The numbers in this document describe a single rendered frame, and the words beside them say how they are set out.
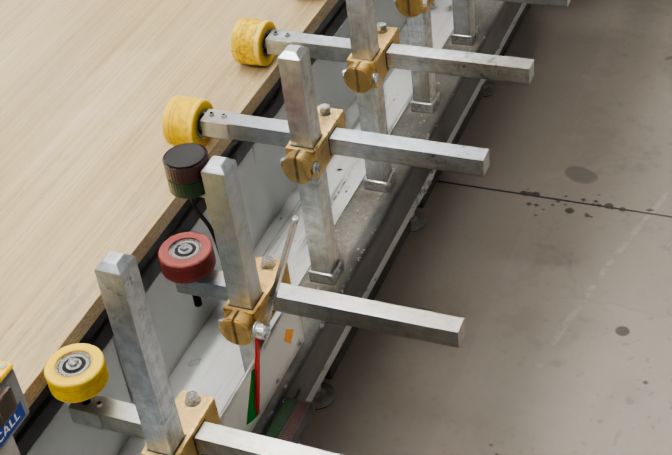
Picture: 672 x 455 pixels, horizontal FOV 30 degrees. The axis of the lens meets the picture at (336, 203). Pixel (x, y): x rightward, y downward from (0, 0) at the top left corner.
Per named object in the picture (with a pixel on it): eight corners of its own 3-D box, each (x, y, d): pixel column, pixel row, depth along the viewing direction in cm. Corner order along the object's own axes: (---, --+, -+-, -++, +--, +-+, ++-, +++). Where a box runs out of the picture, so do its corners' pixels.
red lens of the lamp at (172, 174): (218, 159, 166) (215, 146, 165) (197, 186, 162) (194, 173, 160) (178, 153, 168) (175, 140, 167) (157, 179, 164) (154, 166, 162)
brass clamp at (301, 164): (350, 136, 196) (347, 109, 193) (317, 187, 187) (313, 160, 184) (314, 131, 199) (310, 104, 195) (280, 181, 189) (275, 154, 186)
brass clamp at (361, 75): (404, 53, 214) (401, 27, 211) (376, 96, 204) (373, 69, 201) (370, 49, 216) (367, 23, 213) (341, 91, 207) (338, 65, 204)
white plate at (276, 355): (306, 340, 193) (298, 292, 187) (233, 467, 175) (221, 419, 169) (302, 339, 193) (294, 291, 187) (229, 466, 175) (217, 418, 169)
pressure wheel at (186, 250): (233, 291, 189) (221, 233, 182) (210, 327, 184) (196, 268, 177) (187, 282, 192) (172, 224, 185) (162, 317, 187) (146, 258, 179)
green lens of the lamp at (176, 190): (221, 174, 167) (218, 161, 166) (201, 201, 163) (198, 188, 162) (182, 168, 170) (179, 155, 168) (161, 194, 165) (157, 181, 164)
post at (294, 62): (343, 291, 208) (308, 43, 179) (336, 305, 206) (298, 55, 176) (324, 288, 209) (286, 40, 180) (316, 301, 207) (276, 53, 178)
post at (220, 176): (284, 407, 192) (235, 154, 162) (275, 424, 189) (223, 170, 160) (264, 402, 193) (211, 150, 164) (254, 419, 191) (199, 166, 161)
